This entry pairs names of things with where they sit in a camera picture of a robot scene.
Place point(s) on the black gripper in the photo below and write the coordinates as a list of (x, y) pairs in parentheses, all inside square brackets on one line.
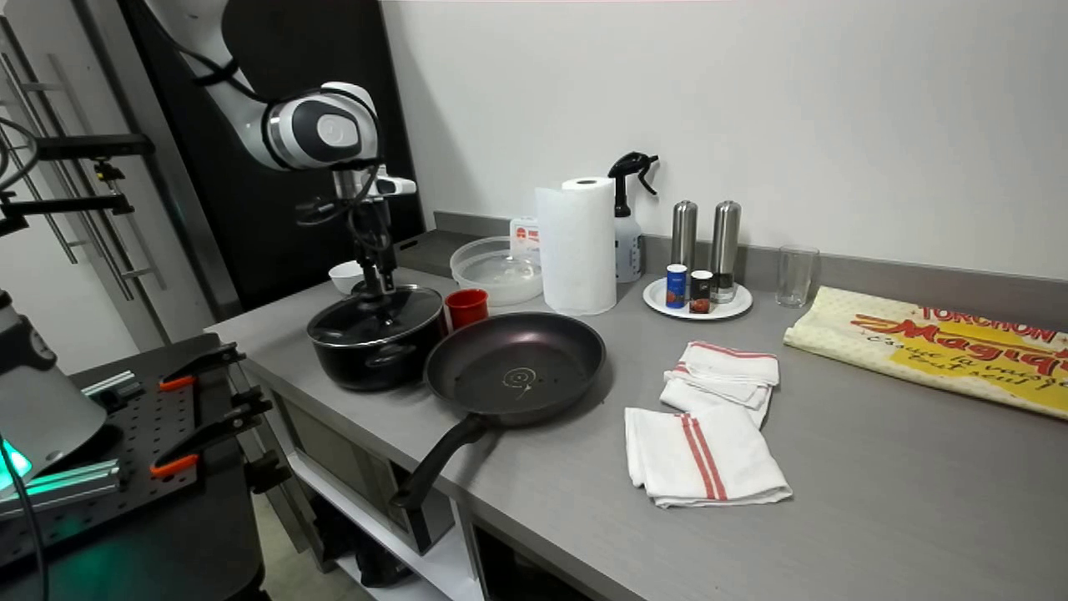
[(367, 223)]

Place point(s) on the glass lid with black knob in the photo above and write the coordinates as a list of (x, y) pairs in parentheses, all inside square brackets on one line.
[(385, 309)]

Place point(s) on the white black Franka robot arm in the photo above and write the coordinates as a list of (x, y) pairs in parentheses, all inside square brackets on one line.
[(318, 128)]

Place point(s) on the small white bowl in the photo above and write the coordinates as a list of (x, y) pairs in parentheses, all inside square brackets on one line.
[(349, 276)]

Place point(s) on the black cooking pot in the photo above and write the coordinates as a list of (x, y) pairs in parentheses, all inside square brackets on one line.
[(373, 363)]

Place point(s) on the red cup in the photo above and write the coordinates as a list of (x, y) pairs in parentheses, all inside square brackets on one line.
[(468, 305)]

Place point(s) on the clear plastic container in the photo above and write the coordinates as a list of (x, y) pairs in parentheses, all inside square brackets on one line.
[(496, 268)]

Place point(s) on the white labelled box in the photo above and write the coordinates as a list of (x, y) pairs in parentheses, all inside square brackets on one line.
[(525, 238)]

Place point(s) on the black frying pan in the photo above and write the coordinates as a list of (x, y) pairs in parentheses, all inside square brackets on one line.
[(517, 369)]

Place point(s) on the white paper towel roll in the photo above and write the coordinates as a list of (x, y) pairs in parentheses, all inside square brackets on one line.
[(579, 246)]

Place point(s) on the spray bottle with black trigger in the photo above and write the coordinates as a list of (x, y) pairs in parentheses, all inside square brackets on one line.
[(630, 238)]

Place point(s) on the small blue bottle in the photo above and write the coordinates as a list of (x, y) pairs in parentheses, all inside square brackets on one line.
[(676, 284)]

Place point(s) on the steel shaker mill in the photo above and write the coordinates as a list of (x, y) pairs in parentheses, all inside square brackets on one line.
[(725, 238), (683, 236)]

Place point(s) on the small brown jar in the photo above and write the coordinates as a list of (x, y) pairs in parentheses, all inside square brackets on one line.
[(701, 293)]

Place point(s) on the white plate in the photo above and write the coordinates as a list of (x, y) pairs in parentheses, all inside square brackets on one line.
[(729, 305)]

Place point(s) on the black perforated robot table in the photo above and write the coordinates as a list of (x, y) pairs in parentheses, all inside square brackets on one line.
[(120, 523)]

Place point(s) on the white towel with red stripes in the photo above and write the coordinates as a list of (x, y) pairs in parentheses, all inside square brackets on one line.
[(722, 379), (701, 454)]

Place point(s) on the clear glass tumbler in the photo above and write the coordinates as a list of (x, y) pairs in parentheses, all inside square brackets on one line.
[(796, 279)]

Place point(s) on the yellow red patterned towel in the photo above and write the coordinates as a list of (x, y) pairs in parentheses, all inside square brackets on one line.
[(935, 346)]

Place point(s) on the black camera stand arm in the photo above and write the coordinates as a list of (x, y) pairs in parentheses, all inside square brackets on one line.
[(78, 144)]

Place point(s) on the aluminium rail bars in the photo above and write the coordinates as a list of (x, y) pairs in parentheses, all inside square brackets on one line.
[(68, 483)]

